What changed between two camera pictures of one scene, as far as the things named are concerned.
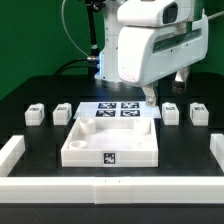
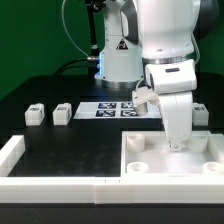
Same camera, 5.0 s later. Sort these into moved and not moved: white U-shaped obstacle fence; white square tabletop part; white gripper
Moved: white square tabletop part; white gripper
Not moved: white U-shaped obstacle fence
